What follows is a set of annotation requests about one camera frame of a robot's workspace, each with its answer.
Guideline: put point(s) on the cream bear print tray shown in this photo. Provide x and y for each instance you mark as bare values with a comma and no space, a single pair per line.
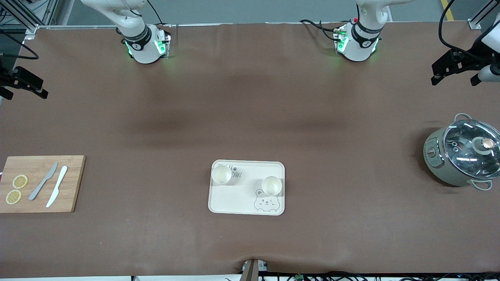
238,199

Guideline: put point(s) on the aluminium frame profile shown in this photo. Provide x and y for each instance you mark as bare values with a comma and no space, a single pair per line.
482,13
23,17

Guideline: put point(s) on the grey-green electric cooking pot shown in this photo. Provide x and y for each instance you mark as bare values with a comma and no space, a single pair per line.
433,160

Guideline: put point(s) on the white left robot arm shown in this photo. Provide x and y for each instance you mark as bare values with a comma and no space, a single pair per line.
361,41

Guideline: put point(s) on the camera stand post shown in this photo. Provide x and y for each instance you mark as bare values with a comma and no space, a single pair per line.
252,271

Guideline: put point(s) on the bamboo cutting board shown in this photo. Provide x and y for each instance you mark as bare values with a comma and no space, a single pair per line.
39,199

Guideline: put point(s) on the white IKEA cup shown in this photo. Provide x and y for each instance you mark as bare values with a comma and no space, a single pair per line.
221,174
271,185

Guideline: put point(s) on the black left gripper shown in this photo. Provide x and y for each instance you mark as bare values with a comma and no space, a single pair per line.
467,61

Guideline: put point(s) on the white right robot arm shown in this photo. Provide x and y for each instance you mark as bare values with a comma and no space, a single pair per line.
140,41

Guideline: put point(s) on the white plastic knife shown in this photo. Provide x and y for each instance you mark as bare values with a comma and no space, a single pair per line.
57,186

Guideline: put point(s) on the yellow lemon slice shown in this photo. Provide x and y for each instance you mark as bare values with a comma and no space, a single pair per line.
13,196
20,181

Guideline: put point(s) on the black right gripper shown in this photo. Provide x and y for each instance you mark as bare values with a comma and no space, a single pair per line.
8,79

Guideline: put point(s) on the glass pot lid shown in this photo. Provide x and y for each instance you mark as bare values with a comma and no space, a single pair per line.
465,150

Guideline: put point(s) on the grey plastic knife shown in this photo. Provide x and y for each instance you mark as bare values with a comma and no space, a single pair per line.
43,182

